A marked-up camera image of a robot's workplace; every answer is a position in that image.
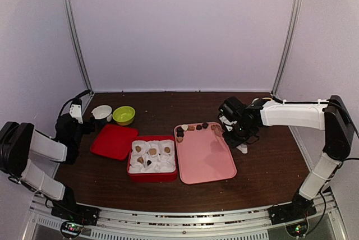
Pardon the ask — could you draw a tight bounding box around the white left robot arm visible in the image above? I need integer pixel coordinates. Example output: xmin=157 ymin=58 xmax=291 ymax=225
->
xmin=1 ymin=91 xmax=95 ymax=220

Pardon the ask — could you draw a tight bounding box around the aluminium frame post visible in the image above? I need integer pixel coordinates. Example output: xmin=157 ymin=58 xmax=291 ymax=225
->
xmin=63 ymin=0 xmax=94 ymax=95
xmin=271 ymin=0 xmax=302 ymax=95

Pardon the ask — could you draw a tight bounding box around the dark chocolate tray left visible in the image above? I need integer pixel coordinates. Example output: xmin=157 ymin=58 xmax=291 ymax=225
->
xmin=176 ymin=128 xmax=184 ymax=137

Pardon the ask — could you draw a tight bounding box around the aluminium front rail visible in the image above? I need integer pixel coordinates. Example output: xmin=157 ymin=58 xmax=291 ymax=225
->
xmin=26 ymin=192 xmax=348 ymax=240

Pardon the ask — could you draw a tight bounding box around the red tin box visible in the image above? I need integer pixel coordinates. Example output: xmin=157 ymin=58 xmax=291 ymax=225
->
xmin=127 ymin=135 xmax=178 ymax=182

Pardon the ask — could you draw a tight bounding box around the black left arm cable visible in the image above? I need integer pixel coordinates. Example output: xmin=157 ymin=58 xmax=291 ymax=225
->
xmin=56 ymin=89 xmax=92 ymax=123

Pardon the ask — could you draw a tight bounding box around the red tin lid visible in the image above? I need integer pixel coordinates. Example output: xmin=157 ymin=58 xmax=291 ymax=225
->
xmin=90 ymin=124 xmax=139 ymax=161

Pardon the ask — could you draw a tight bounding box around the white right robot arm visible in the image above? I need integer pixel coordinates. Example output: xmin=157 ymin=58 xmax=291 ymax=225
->
xmin=218 ymin=95 xmax=358 ymax=219

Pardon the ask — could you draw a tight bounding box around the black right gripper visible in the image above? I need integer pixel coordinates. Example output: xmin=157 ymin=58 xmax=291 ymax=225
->
xmin=222 ymin=121 xmax=255 ymax=148

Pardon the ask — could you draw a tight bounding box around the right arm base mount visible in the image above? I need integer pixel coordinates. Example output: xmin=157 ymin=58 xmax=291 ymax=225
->
xmin=268 ymin=204 xmax=317 ymax=225

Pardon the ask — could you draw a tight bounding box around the white paper liner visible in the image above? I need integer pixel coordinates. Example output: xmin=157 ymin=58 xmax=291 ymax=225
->
xmin=128 ymin=140 xmax=176 ymax=174

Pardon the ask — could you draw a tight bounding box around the white ceramic bowl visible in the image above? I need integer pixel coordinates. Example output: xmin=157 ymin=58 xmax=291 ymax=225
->
xmin=91 ymin=105 xmax=112 ymax=122

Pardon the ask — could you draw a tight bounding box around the aluminium frame post left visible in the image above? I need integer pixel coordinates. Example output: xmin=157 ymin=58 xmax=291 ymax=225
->
xmin=63 ymin=0 xmax=94 ymax=95

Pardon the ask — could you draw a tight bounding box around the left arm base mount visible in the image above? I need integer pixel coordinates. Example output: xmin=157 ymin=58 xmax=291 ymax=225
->
xmin=51 ymin=205 xmax=100 ymax=226

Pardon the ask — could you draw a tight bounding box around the green plastic bowl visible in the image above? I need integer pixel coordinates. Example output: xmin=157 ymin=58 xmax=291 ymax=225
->
xmin=112 ymin=106 xmax=136 ymax=126

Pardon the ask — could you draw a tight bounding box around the aluminium frame post right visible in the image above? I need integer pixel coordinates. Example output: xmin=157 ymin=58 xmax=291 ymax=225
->
xmin=271 ymin=0 xmax=302 ymax=95

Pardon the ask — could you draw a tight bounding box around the pink plastic tray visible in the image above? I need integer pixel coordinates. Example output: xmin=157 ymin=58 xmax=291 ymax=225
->
xmin=174 ymin=122 xmax=237 ymax=184

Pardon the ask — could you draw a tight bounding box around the white floral mug yellow inside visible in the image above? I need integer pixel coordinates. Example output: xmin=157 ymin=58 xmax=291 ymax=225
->
xmin=252 ymin=97 xmax=273 ymax=104

